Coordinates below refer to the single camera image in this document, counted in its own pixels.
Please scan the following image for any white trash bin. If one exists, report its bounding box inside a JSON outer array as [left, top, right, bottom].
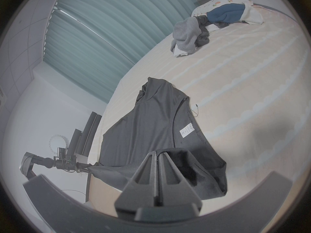
[[49, 134, 68, 155]]

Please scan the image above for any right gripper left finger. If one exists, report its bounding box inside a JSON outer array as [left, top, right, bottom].
[[114, 152, 157, 218]]

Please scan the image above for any grey garment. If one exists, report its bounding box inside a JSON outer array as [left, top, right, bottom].
[[170, 17, 202, 54]]

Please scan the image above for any blue and white garment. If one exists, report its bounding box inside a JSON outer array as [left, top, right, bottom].
[[207, 2, 264, 26]]

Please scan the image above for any white printed pillow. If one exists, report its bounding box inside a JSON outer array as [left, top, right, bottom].
[[191, 0, 253, 17]]

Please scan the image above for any black T-shirt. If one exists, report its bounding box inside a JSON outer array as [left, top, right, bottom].
[[87, 77, 227, 200]]

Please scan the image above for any bed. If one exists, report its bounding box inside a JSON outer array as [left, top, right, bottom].
[[85, 0, 311, 215]]

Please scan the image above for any blue-green curtain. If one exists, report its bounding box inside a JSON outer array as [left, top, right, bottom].
[[57, 0, 202, 64], [43, 9, 135, 104]]

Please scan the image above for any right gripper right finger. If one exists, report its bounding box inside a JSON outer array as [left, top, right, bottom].
[[157, 151, 203, 218]]

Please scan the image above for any black chest of drawers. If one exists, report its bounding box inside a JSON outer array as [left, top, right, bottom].
[[68, 112, 102, 157]]

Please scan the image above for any black glossy garment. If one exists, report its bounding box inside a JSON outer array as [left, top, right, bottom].
[[194, 16, 230, 47]]

